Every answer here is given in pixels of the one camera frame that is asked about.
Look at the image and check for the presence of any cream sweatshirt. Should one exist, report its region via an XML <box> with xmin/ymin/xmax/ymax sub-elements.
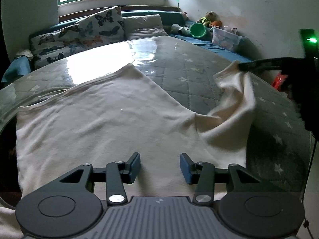
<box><xmin>16</xmin><ymin>63</ymin><xmax>256</xmax><ymax>196</ymax></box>

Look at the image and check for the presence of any red plastic stool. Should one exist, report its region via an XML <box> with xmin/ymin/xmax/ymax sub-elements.
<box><xmin>271</xmin><ymin>72</ymin><xmax>288</xmax><ymax>91</ymax></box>

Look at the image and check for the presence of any clear plastic storage box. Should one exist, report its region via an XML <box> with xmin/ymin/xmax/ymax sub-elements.
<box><xmin>212</xmin><ymin>27</ymin><xmax>244</xmax><ymax>52</ymax></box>

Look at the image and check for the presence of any green quilted star tablecloth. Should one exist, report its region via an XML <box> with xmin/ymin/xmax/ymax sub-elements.
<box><xmin>1</xmin><ymin>36</ymin><xmax>311</xmax><ymax>192</ymax></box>

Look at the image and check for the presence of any plush toy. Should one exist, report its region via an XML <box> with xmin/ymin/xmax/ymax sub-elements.
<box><xmin>197</xmin><ymin>11</ymin><xmax>222</xmax><ymax>27</ymax></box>

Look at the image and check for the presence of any green plastic bucket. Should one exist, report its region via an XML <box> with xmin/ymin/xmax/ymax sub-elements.
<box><xmin>189</xmin><ymin>23</ymin><xmax>207</xmax><ymax>38</ymax></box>

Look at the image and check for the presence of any black round induction cooktop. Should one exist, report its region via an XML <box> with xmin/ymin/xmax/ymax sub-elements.
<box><xmin>1</xmin><ymin>117</ymin><xmax>22</xmax><ymax>207</ymax></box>

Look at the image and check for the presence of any grey stuffed toy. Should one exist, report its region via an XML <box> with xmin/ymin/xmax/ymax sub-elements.
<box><xmin>170</xmin><ymin>24</ymin><xmax>191</xmax><ymax>36</ymax></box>

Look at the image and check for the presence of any long butterfly pillow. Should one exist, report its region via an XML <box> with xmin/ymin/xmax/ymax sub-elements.
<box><xmin>29</xmin><ymin>24</ymin><xmax>87</xmax><ymax>68</ymax></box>

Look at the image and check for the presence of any blue sofa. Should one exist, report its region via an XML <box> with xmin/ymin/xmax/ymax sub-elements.
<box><xmin>1</xmin><ymin>10</ymin><xmax>253</xmax><ymax>83</ymax></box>

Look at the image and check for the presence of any large butterfly pillow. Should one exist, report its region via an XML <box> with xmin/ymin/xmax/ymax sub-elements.
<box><xmin>76</xmin><ymin>6</ymin><xmax>125</xmax><ymax>49</ymax></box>

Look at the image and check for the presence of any white pillow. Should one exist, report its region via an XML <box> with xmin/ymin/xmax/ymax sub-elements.
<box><xmin>123</xmin><ymin>14</ymin><xmax>168</xmax><ymax>40</ymax></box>

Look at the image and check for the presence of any black cable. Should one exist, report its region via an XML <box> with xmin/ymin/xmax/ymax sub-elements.
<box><xmin>300</xmin><ymin>139</ymin><xmax>319</xmax><ymax>239</ymax></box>

